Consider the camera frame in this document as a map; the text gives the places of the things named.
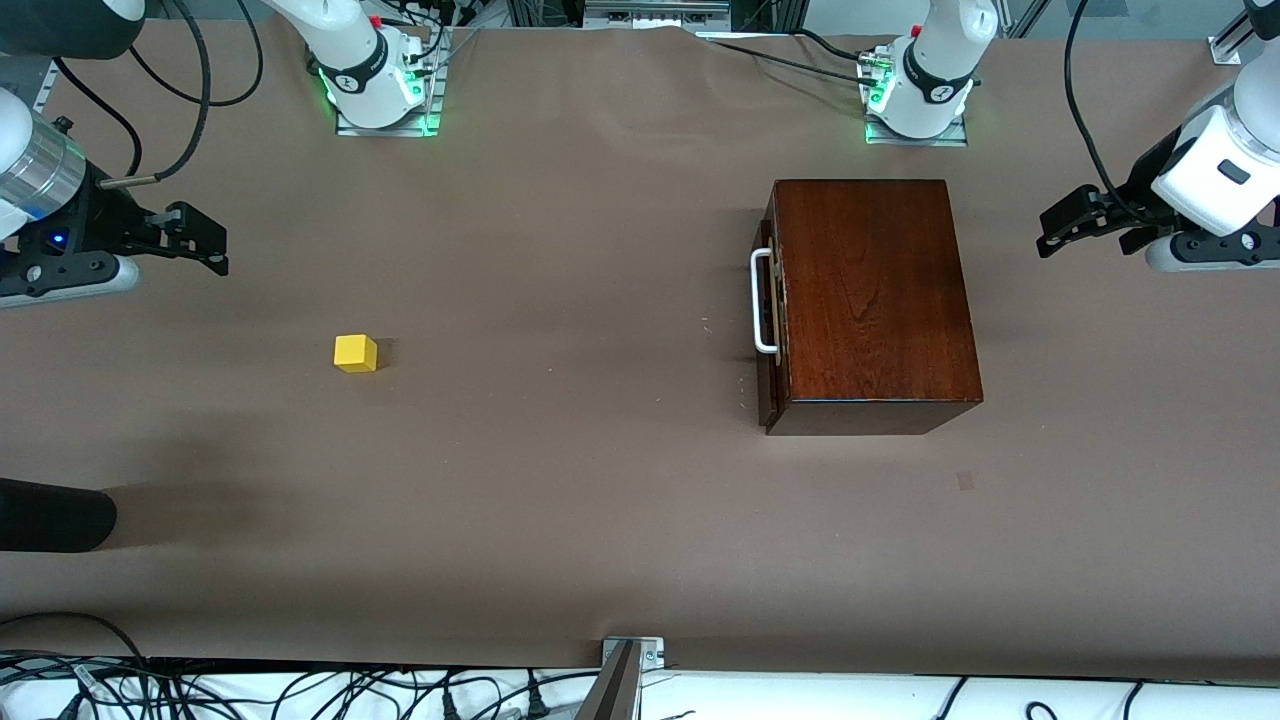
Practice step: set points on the grey network switch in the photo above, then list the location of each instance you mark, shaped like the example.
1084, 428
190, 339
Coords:
650, 15

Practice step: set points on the grey metal pole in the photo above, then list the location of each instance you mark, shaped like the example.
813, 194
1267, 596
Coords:
610, 695

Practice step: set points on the metal clamp bracket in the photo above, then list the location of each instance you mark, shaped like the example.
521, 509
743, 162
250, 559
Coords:
650, 655

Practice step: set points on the dark wooden drawer cabinet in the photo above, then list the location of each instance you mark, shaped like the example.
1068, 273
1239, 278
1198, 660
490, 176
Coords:
880, 300

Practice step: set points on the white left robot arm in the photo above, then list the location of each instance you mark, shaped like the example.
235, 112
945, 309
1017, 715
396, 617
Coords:
940, 60

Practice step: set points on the perforated metal rail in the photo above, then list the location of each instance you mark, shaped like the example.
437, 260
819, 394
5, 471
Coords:
47, 88

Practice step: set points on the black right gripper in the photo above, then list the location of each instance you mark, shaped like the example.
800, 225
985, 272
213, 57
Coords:
93, 215

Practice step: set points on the brown paper table cover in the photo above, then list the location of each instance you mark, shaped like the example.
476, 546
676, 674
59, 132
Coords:
500, 450

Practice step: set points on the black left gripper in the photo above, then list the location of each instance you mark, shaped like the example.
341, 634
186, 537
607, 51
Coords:
1142, 187

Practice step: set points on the black cylinder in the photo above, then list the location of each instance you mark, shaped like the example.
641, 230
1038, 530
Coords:
55, 515

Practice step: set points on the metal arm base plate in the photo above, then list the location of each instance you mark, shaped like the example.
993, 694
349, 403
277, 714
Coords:
920, 141
395, 130

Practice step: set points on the yellow cube block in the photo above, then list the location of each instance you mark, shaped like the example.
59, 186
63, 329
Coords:
355, 353

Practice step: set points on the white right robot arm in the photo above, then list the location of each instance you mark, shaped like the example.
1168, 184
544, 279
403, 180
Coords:
350, 50

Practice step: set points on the aluminium profile bar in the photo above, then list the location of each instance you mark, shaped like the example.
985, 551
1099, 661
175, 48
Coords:
1228, 45

